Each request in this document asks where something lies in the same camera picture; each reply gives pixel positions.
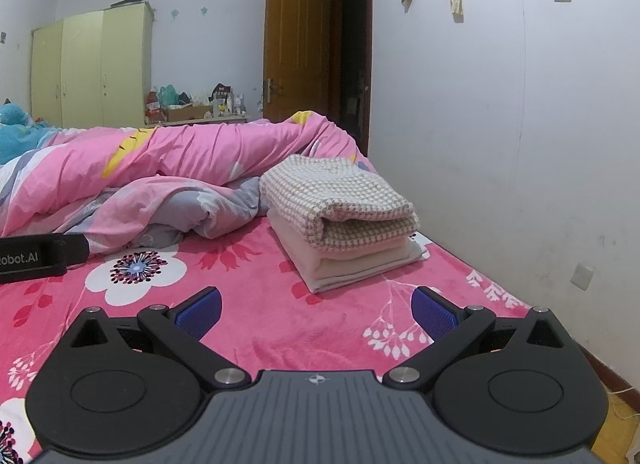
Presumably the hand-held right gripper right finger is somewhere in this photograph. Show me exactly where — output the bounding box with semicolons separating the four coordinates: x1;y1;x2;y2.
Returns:
382;286;565;389

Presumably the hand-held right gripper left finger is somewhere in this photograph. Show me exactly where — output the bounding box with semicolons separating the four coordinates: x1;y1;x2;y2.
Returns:
67;286;253;388

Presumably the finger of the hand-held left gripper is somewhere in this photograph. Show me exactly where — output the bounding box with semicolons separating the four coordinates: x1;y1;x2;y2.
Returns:
62;233;91;267

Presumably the beige white checked coat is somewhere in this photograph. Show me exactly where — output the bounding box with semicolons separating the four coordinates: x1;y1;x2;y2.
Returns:
259;154;420;251

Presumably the pink floral bed sheet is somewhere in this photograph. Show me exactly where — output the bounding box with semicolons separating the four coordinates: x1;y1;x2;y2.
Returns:
0;154;533;464

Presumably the folded cream garment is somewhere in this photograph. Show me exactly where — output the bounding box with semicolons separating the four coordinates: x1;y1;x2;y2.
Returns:
266;209;432;294

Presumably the white power socket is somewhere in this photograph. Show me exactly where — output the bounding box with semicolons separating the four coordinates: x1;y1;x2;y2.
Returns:
571;264;595;290

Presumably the pink printed quilt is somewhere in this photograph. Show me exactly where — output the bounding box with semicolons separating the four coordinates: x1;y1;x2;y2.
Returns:
0;101;373;245

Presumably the red white packet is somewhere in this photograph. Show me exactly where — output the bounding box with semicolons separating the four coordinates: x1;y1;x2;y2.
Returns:
145;89;166;122

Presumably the cardboard box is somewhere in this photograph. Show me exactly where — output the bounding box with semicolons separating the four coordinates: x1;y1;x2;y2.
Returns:
165;104;213;122

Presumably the pale green wardrobe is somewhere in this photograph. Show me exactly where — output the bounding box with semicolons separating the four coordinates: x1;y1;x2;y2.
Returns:
30;3;153;129

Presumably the cluttered side table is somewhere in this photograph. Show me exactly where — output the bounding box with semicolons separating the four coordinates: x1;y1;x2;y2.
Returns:
144;114;251;127

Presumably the brown wooden door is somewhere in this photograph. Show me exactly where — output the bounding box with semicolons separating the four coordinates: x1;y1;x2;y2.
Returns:
262;0;373;157

